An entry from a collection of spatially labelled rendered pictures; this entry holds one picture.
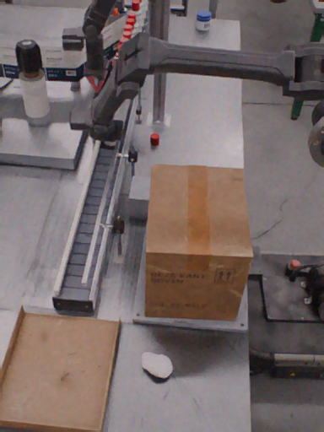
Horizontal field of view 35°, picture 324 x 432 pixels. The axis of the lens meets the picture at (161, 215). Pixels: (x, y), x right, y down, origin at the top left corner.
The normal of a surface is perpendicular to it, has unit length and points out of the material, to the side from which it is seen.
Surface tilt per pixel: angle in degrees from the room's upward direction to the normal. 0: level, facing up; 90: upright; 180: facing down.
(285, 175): 0
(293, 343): 0
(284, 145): 0
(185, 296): 90
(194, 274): 90
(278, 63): 39
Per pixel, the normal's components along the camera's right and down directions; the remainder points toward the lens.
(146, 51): 0.15, -0.08
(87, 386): 0.04, -0.69
